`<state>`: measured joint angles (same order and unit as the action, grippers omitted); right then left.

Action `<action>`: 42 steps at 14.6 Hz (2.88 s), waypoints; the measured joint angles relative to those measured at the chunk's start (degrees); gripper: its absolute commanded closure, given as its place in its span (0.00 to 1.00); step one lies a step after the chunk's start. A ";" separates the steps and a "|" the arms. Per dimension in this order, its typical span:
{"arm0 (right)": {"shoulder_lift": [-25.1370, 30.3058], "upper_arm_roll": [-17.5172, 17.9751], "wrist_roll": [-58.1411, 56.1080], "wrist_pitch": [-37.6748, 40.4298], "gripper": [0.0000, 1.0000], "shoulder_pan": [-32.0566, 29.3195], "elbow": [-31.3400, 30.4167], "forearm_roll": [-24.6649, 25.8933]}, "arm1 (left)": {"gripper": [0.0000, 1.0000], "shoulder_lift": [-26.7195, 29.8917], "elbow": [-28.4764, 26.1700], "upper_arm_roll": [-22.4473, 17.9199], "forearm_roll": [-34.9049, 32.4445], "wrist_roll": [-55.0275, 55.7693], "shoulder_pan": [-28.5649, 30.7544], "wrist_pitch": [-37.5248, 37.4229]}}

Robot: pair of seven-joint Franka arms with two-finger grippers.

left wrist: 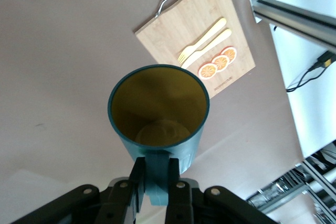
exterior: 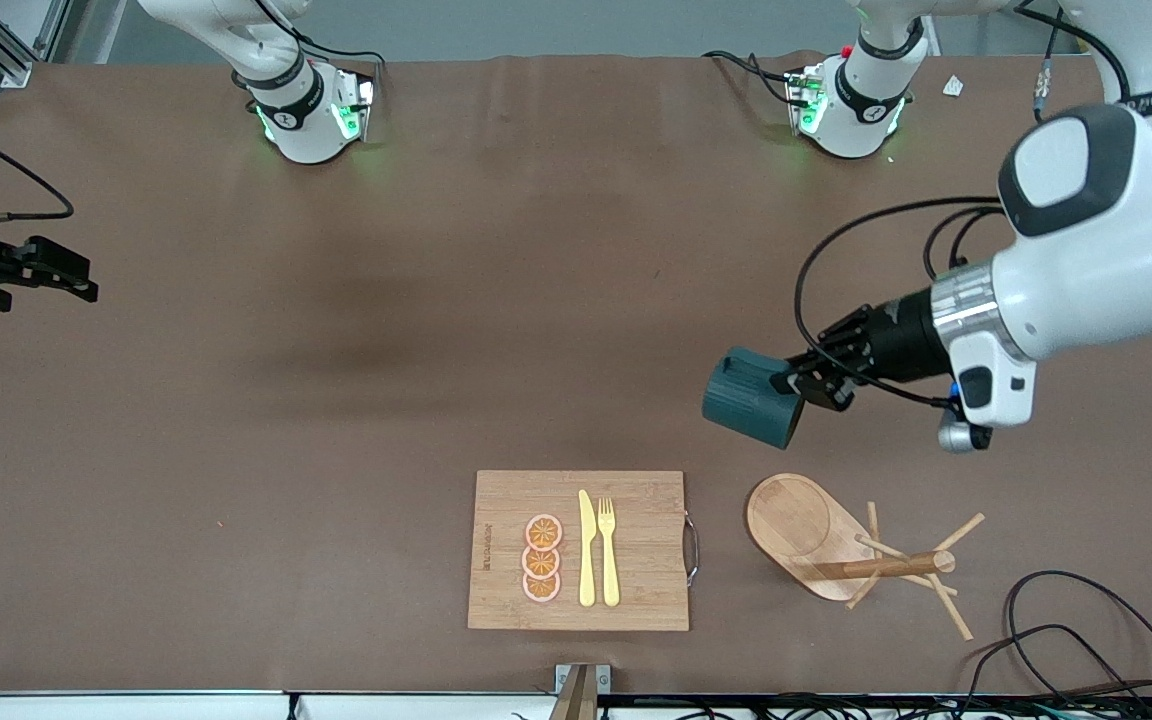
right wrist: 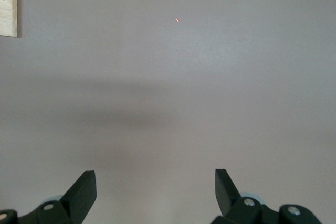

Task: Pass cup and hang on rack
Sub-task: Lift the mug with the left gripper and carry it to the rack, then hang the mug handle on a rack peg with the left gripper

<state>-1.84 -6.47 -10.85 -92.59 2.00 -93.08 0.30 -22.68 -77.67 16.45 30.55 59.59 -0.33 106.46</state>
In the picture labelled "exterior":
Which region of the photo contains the teal ribbed mug yellow inside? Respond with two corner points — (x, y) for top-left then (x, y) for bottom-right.
(702, 347), (805, 450)

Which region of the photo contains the wooden mug rack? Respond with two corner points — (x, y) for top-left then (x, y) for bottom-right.
(746, 473), (987, 642)

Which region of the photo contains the brown table mat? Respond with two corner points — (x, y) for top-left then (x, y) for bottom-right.
(0, 52), (1152, 696)

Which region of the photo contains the yellow plastic fork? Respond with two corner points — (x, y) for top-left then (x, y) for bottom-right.
(597, 497), (621, 608)

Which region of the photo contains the yellow plastic knife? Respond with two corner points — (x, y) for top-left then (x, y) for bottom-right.
(578, 489), (598, 608)

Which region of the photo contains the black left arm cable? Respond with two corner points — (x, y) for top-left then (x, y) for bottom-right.
(794, 0), (1137, 407)

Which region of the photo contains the aluminium frame profile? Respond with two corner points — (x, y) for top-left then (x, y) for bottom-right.
(0, 0), (72, 89)

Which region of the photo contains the bamboo cutting board metal handle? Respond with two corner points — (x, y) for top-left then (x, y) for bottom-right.
(467, 470), (701, 632)

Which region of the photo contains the black cable loop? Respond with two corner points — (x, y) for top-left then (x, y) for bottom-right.
(956, 624), (1142, 720)
(1002, 570), (1152, 716)

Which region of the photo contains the black base cable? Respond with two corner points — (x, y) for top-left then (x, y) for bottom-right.
(701, 48), (802, 109)

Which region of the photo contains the grey metal bracket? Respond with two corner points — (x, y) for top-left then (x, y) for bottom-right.
(555, 663), (612, 720)

